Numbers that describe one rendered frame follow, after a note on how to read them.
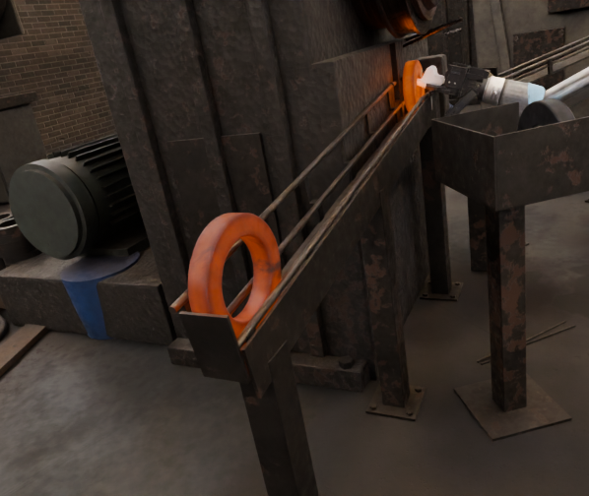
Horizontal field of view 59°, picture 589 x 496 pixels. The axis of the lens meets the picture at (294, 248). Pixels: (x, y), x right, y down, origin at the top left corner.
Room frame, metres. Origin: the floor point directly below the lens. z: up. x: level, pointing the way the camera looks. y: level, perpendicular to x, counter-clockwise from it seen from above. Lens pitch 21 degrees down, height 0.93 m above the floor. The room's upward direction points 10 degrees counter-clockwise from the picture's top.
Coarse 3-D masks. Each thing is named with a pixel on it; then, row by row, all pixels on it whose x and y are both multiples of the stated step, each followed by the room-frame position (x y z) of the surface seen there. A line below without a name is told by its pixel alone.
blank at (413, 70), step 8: (408, 64) 1.60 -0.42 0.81; (416, 64) 1.60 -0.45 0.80; (408, 72) 1.57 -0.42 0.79; (416, 72) 1.59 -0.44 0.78; (408, 80) 1.56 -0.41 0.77; (416, 80) 1.58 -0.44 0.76; (408, 88) 1.56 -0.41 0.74; (416, 88) 1.58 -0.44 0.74; (424, 88) 1.67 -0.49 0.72; (408, 96) 1.56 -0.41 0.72; (416, 96) 1.57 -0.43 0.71; (408, 104) 1.57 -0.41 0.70
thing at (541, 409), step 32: (448, 128) 1.06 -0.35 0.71; (480, 128) 1.15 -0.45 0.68; (512, 128) 1.16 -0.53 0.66; (544, 128) 0.89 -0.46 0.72; (576, 128) 0.90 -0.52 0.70; (448, 160) 1.07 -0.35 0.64; (480, 160) 0.93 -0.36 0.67; (512, 160) 0.89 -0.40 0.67; (544, 160) 0.89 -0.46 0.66; (576, 160) 0.90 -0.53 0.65; (480, 192) 0.94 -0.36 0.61; (512, 192) 0.89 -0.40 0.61; (544, 192) 0.89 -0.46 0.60; (576, 192) 0.90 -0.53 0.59; (512, 224) 1.02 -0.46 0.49; (512, 256) 1.02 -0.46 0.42; (512, 288) 1.02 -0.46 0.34; (512, 320) 1.02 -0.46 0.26; (512, 352) 1.02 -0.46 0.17; (480, 384) 1.13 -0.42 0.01; (512, 384) 1.02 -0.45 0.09; (480, 416) 1.02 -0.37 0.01; (512, 416) 1.00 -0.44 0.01; (544, 416) 0.98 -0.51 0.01
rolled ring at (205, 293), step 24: (240, 216) 0.68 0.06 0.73; (216, 240) 0.63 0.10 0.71; (264, 240) 0.72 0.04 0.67; (192, 264) 0.62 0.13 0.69; (216, 264) 0.62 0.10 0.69; (264, 264) 0.72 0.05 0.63; (192, 288) 0.61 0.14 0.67; (216, 288) 0.61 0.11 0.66; (264, 288) 0.71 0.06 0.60; (216, 312) 0.60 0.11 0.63; (240, 312) 0.69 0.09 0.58
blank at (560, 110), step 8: (528, 104) 1.01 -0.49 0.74; (536, 104) 0.98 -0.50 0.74; (544, 104) 0.96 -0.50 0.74; (552, 104) 0.95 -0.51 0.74; (560, 104) 0.95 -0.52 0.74; (528, 112) 1.01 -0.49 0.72; (536, 112) 0.98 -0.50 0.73; (544, 112) 0.96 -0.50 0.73; (552, 112) 0.94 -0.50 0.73; (560, 112) 0.93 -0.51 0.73; (568, 112) 0.93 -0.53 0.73; (520, 120) 1.04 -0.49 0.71; (528, 120) 1.01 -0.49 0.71; (536, 120) 0.98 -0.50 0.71; (544, 120) 0.96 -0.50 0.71; (552, 120) 0.94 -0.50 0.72; (560, 120) 0.92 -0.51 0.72; (520, 128) 1.04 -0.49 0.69; (528, 128) 1.01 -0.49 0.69
